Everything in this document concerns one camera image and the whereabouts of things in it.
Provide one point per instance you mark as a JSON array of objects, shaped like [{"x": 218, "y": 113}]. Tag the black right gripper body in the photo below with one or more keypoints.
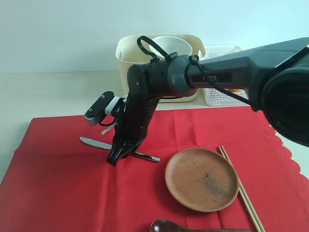
[{"x": 132, "y": 127}]

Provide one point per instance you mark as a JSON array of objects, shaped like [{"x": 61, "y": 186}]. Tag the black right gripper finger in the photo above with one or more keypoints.
[
  {"x": 118, "y": 152},
  {"x": 129, "y": 148}
]

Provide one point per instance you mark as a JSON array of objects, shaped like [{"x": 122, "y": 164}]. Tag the metal table knife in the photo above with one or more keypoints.
[{"x": 103, "y": 145}]

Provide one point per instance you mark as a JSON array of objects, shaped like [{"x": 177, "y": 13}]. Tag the pale green ceramic bowl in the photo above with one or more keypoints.
[{"x": 172, "y": 44}]

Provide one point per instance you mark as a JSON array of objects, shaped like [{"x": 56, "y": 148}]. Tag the yellow cheese wedge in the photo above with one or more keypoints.
[{"x": 235, "y": 90}]

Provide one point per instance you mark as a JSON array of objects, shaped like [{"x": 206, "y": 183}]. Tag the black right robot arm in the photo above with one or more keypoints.
[{"x": 272, "y": 78}]

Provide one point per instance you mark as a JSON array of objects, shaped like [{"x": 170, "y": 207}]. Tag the brown wooden plate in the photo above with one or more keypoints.
[{"x": 201, "y": 179}]

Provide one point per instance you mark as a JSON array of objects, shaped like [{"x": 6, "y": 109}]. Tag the cream plastic tub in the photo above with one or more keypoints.
[{"x": 128, "y": 53}]

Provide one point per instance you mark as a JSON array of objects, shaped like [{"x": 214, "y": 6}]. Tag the dark wooden spoon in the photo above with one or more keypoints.
[{"x": 163, "y": 225}]

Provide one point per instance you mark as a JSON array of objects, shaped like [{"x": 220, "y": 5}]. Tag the white perforated plastic basket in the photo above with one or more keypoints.
[{"x": 212, "y": 96}]

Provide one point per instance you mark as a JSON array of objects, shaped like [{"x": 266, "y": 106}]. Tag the red table cloth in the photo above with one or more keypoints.
[{"x": 55, "y": 183}]

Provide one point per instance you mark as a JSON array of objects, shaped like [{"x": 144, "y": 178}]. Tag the wooden chopstick left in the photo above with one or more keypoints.
[{"x": 242, "y": 191}]

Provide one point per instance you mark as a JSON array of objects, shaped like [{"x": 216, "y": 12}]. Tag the wooden chopstick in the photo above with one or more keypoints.
[
  {"x": 246, "y": 191},
  {"x": 242, "y": 191}
]

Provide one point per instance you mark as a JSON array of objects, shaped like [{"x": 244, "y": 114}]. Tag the wooden chopstick right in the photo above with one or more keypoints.
[{"x": 246, "y": 191}]

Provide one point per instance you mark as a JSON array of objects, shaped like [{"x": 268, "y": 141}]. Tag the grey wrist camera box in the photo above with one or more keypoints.
[{"x": 102, "y": 107}]

